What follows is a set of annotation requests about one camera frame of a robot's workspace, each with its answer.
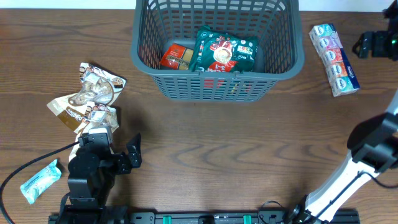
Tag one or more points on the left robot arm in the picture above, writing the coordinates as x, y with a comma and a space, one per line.
92, 174

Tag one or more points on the green Nescafe coffee bag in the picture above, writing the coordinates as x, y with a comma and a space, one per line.
218, 52

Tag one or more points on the upper brown snack pouch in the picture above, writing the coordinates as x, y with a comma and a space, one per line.
98, 86

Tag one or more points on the light blue wipes packet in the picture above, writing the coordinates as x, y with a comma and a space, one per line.
40, 182

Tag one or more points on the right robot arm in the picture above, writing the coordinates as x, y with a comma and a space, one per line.
372, 145

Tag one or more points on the lower beige snack pouch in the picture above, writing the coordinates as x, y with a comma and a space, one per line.
94, 115

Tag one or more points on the middle brown snack pouch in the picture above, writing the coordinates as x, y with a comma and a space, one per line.
70, 115

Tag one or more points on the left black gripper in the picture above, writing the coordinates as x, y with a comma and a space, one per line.
123, 160

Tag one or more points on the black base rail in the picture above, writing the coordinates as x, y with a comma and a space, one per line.
202, 217

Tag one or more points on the brown snack pouch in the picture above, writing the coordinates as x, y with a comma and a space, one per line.
70, 115
98, 86

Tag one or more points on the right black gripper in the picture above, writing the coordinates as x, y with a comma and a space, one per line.
367, 45

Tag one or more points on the colourful tissue pack strip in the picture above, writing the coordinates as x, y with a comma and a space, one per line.
339, 71

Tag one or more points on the grey plastic basket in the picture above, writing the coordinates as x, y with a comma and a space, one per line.
275, 23

